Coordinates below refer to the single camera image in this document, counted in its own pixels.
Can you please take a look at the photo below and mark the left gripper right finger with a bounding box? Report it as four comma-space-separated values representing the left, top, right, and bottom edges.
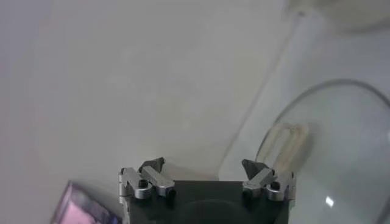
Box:
241, 158, 297, 202

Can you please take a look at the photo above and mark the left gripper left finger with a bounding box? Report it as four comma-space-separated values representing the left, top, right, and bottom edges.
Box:
118, 156, 177, 201

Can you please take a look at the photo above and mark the round glass pot lid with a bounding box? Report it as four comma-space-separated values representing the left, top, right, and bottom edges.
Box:
255, 78, 390, 224

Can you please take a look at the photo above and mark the translucent purple box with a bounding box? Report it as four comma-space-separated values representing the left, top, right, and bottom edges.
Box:
50, 180, 122, 224

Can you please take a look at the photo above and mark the cream electric cooking pot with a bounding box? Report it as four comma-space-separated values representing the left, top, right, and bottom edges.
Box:
285, 0, 390, 34

